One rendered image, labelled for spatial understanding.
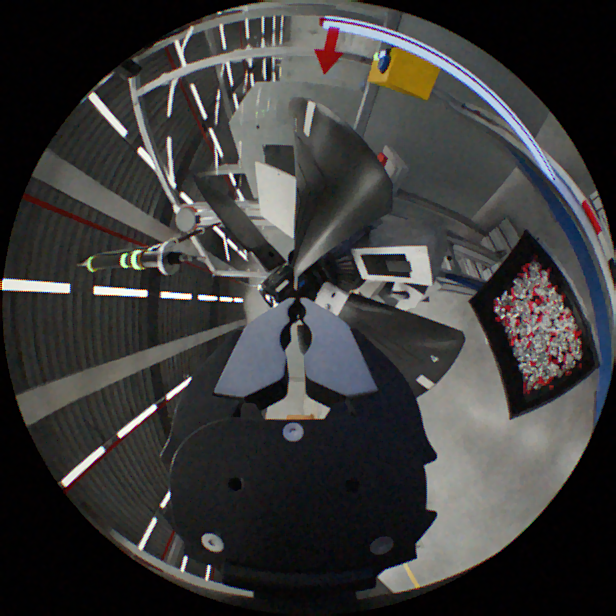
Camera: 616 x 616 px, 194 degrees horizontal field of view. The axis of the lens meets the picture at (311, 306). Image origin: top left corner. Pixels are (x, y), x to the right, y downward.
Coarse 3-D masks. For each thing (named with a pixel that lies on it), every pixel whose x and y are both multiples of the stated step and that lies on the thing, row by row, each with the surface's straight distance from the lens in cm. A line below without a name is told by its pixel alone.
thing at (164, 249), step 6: (156, 246) 49; (162, 246) 42; (168, 246) 42; (174, 246) 44; (162, 252) 41; (168, 252) 42; (162, 258) 41; (162, 264) 41; (168, 264) 42; (174, 264) 44; (162, 270) 42; (168, 270) 42; (174, 270) 44
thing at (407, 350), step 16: (352, 304) 34; (368, 304) 34; (384, 304) 33; (352, 320) 35; (368, 320) 34; (384, 320) 33; (400, 320) 32; (416, 320) 32; (432, 320) 32; (368, 336) 34; (384, 336) 33; (400, 336) 33; (416, 336) 32; (432, 336) 32; (448, 336) 32; (464, 336) 32; (384, 352) 34; (400, 352) 34; (416, 352) 33; (448, 352) 33; (400, 368) 35; (416, 368) 35; (432, 368) 34; (448, 368) 34; (416, 384) 37
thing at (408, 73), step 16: (400, 48) 45; (400, 64) 44; (416, 64) 45; (432, 64) 47; (368, 80) 57; (384, 80) 43; (400, 80) 44; (416, 80) 45; (432, 80) 46; (416, 96) 47
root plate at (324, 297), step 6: (324, 288) 38; (330, 288) 37; (336, 288) 36; (318, 294) 38; (324, 294) 38; (330, 294) 37; (336, 294) 37; (342, 294) 36; (348, 294) 36; (318, 300) 38; (324, 300) 38; (330, 300) 37; (336, 300) 36; (342, 300) 36; (336, 306) 36; (342, 306) 36; (336, 312) 37
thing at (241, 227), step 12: (204, 192) 43; (216, 192) 51; (216, 204) 44; (228, 204) 51; (228, 216) 44; (240, 216) 50; (228, 228) 40; (240, 228) 44; (252, 228) 49; (240, 240) 40; (252, 240) 44; (264, 240) 48
